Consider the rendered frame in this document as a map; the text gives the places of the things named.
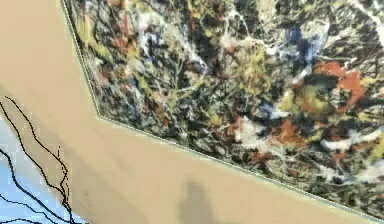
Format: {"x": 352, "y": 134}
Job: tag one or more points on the multicoloured abstract wall painting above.
{"x": 233, "y": 83}

